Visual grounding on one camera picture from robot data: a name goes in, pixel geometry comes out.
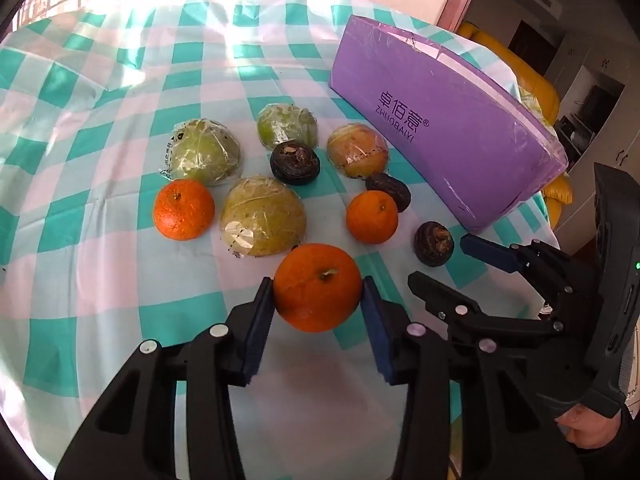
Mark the yellow leather armchair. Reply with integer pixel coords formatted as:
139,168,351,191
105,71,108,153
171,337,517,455
457,20,573,226

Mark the orange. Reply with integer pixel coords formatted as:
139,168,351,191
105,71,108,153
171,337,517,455
346,190,400,245
153,178,216,241
272,243,363,333

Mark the yellow-green pear half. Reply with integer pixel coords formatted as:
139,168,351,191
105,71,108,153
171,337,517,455
220,176,307,259

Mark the purple cardboard box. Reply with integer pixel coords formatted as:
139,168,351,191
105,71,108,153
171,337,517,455
328,15,570,233

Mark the teal checkered tablecloth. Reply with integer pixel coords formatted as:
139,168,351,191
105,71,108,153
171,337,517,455
0,0,561,480

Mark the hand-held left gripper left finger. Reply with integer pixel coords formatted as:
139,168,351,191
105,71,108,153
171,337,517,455
54,276,276,480

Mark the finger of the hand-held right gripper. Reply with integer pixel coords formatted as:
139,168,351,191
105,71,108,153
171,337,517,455
407,271,570,356
459,233,600,323

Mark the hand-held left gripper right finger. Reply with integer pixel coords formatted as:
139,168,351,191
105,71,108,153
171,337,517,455
362,276,587,480

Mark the white wall cabinet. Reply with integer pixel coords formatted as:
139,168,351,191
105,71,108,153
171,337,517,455
542,20,640,221

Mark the brownish pear half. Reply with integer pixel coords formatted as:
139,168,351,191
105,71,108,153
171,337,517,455
326,124,390,181

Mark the dark brown water chestnut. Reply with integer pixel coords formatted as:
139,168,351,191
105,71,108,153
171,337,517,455
414,221,455,267
270,140,321,186
365,173,412,213

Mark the black television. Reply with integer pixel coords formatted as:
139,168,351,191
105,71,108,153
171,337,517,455
582,82,626,128

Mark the green pear half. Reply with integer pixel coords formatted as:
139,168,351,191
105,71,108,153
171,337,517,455
160,118,244,187
257,103,319,151

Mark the person's right hand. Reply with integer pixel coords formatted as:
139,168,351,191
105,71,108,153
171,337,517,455
555,402,626,453

